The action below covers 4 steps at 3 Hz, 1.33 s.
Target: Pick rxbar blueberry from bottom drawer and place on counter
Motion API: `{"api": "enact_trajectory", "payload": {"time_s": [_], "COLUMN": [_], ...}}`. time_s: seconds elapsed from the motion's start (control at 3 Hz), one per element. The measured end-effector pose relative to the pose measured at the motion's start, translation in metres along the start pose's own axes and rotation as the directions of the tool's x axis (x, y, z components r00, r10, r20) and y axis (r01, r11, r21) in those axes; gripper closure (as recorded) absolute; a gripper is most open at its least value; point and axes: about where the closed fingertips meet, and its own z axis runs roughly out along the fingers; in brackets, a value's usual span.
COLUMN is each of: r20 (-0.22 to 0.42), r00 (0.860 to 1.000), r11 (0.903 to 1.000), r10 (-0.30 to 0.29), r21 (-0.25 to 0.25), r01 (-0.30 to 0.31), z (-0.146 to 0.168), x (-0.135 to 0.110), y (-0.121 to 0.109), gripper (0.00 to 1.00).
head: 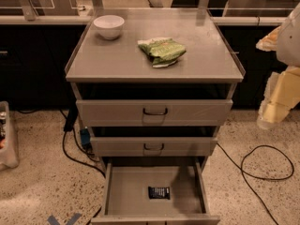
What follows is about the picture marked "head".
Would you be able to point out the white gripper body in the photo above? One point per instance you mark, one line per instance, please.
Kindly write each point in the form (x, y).
(290, 44)

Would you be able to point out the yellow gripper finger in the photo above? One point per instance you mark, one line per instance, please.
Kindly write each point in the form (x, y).
(269, 42)

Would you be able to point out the black rxbar snack bar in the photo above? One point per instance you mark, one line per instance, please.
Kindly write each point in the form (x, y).
(159, 193)

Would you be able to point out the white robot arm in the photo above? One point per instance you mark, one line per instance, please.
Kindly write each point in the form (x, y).
(288, 48)

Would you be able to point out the grey drawer cabinet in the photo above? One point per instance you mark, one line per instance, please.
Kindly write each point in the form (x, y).
(104, 69)

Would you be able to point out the grey middle drawer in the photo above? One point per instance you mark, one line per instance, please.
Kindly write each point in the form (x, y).
(153, 146)

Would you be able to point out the grey drawer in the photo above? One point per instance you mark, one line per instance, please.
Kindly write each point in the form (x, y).
(157, 112)
(126, 201)
(153, 146)

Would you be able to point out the grey top drawer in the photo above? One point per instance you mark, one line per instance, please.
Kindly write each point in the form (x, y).
(157, 112)

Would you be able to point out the grey bottom drawer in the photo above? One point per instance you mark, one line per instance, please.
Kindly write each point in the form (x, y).
(126, 201)

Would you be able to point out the green chip bag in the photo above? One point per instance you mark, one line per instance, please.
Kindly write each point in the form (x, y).
(162, 51)

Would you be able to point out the white ceramic bowl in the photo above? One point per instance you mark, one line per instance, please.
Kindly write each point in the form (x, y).
(109, 26)

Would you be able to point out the blue power adapter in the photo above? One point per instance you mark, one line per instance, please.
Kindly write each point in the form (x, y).
(85, 137)

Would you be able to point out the black power plug block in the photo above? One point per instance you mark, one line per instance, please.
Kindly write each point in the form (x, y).
(71, 119)

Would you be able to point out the clear plastic bin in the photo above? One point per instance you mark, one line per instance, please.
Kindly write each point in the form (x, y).
(9, 153)

